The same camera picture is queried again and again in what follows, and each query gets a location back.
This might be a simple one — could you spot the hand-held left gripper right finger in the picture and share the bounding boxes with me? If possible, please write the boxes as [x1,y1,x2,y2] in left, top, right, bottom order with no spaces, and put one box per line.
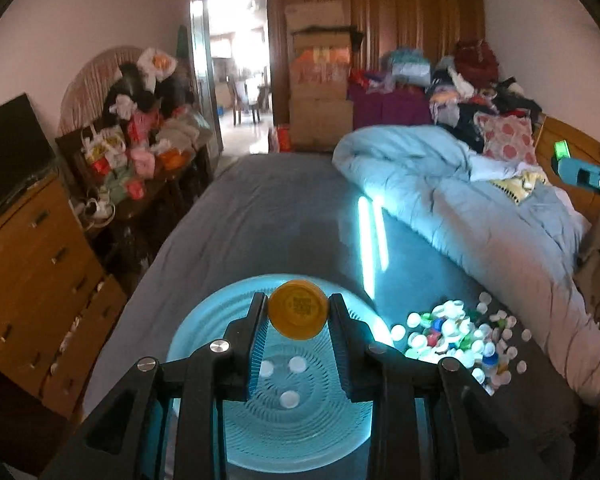
[328,292,576,480]

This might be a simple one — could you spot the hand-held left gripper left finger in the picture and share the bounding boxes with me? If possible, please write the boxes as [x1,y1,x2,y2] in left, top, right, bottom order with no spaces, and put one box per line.
[40,291,271,480]

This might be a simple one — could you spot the orange-yellow bottle cap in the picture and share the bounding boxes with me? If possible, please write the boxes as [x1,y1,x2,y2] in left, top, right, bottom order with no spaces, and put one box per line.
[268,280,331,342]

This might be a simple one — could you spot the light blue perforated basket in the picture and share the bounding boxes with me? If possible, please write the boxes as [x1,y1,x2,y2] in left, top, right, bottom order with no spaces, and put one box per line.
[165,272,396,473]

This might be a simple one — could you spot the pile of mixed bottle caps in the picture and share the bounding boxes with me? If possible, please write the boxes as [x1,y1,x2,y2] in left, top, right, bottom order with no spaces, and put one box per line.
[390,291,533,396]

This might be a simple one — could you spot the wooden bed headboard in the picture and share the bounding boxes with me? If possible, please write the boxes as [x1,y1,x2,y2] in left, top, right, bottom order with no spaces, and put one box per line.
[535,115,600,241]

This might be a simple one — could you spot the yellow patterned cloth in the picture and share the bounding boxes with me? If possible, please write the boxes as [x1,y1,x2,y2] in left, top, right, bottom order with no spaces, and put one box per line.
[490,172,548,206]

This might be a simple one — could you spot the red floral pillow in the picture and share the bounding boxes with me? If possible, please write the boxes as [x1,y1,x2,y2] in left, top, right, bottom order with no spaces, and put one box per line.
[474,112,538,166]

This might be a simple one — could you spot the light blue quilt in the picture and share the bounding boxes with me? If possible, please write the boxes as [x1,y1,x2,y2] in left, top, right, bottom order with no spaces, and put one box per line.
[332,125,600,406]

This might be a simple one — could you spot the bed with grey sheet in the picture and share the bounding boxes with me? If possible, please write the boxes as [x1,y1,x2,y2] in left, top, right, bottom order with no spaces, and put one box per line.
[80,152,600,480]

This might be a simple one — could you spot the heap of mixed clothes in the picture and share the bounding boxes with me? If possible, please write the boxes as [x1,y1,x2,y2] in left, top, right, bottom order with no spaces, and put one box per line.
[427,40,543,153]

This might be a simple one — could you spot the dark wooden side table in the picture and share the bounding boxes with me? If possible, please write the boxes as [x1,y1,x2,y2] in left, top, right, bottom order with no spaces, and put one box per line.
[55,130,216,286]

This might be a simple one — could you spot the purple storage chest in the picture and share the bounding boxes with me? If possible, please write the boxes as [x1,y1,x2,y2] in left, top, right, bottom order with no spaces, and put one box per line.
[347,82,433,132]

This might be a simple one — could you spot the pale blue plastic bags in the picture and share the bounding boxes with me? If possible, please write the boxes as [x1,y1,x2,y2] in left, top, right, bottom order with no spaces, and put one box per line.
[380,47,433,93]

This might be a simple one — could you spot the red and white bag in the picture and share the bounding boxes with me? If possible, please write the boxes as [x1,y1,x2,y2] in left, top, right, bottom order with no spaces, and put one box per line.
[270,125,293,153]

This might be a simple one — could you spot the large brown cardboard box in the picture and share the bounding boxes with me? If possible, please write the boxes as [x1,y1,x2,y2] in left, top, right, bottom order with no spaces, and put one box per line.
[289,99,355,153]

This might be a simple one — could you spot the brown wooden wardrobe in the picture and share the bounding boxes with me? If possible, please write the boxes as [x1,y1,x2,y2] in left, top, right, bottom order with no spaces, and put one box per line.
[265,0,486,126]

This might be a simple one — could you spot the wooden chest of drawers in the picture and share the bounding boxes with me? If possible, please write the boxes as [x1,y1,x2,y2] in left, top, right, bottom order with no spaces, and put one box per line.
[0,170,128,418]

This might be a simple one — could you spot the heap of plastic bags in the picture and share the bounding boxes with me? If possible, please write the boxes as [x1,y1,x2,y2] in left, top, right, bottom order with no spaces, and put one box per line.
[82,47,213,206]

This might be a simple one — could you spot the wooden dining chair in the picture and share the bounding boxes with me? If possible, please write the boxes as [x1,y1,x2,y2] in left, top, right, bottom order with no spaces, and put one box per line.
[230,80,271,126]

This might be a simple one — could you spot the red printed cardboard box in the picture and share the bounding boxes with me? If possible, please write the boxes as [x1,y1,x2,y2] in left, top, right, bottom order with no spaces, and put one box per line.
[289,62,352,102]

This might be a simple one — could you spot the orange printed cardboard box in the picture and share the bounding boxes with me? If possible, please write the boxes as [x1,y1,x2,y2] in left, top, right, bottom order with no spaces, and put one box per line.
[292,46,352,66]

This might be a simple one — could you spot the open room door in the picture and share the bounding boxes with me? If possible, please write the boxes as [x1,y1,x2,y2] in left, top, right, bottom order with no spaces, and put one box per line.
[185,0,226,156]

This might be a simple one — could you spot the plain brown cardboard box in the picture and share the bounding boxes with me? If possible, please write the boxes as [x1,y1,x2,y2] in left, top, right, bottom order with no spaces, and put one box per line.
[285,2,352,33]

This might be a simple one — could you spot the pale wicker chair back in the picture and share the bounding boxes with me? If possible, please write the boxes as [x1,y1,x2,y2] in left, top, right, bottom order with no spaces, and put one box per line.
[59,46,191,136]

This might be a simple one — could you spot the black flat television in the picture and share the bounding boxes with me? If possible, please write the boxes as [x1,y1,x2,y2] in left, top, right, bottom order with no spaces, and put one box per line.
[0,92,61,231]

